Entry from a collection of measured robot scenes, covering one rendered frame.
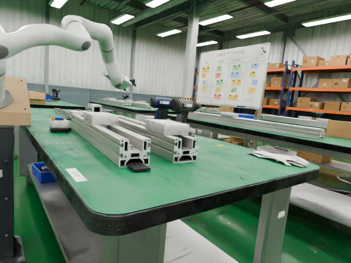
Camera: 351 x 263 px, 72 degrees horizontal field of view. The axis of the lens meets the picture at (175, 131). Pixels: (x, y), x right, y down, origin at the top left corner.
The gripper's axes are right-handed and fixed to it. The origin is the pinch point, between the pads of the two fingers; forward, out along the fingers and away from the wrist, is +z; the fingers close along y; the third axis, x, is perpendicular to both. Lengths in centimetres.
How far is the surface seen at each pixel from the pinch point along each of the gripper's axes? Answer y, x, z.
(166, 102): 40, -47, -45
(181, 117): 49, -62, -57
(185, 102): 53, -57, -59
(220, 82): 60, 92, 248
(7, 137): -42, -44, -72
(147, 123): 39, -66, -75
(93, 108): -53, 9, 23
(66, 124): -7, -48, -68
